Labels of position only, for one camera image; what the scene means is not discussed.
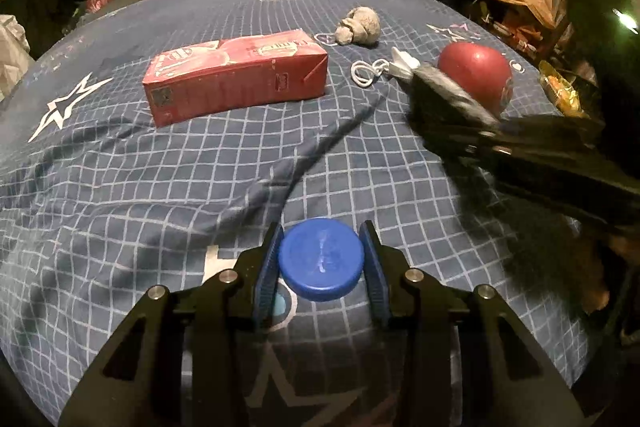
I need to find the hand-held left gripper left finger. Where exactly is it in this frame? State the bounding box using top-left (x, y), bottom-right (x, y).
top-left (57, 222), bottom-right (287, 427)

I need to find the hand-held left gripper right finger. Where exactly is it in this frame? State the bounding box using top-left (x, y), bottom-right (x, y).
top-left (359, 220), bottom-right (586, 427)

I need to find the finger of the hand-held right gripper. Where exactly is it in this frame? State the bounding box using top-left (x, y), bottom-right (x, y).
top-left (409, 103), bottom-right (501, 178)
top-left (410, 62), bottom-right (502, 130)

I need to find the white face mask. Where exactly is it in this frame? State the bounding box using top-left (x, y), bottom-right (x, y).
top-left (350, 47), bottom-right (421, 88)

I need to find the blue bottle cap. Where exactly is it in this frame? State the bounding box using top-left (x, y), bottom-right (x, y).
top-left (278, 218), bottom-right (362, 302)

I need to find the small grey plush toy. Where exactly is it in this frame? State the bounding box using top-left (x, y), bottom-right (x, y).
top-left (335, 6), bottom-right (381, 46)

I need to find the person's right forearm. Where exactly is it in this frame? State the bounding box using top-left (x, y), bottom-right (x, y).
top-left (575, 232), bottom-right (613, 315)

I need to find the red apple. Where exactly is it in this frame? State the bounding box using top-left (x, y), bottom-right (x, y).
top-left (437, 41), bottom-right (515, 114)

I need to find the yellow snack packet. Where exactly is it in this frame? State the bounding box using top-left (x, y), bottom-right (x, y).
top-left (539, 61), bottom-right (586, 115)

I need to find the blue grid printed bedsheet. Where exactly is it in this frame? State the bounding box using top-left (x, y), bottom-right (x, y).
top-left (0, 0), bottom-right (601, 427)

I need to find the red drink carton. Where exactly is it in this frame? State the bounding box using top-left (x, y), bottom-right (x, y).
top-left (142, 29), bottom-right (330, 128)

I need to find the crumpled white sack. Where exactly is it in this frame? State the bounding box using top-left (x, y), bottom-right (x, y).
top-left (0, 14), bottom-right (36, 100)

